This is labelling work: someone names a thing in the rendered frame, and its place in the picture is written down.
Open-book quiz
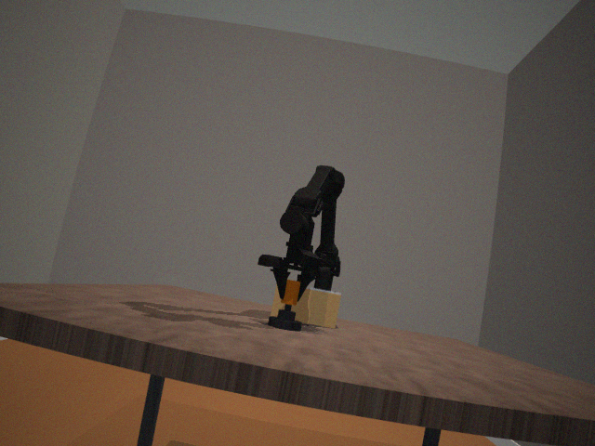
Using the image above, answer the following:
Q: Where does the orange knob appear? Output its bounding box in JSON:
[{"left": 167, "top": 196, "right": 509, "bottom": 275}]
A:
[{"left": 281, "top": 280, "right": 300, "bottom": 306}]

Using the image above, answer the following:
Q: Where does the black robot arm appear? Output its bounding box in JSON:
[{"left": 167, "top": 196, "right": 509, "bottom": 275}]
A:
[{"left": 280, "top": 165, "right": 345, "bottom": 292}]

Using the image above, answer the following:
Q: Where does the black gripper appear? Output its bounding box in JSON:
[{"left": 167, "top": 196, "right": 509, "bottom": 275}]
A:
[{"left": 258, "top": 238, "right": 331, "bottom": 301}]

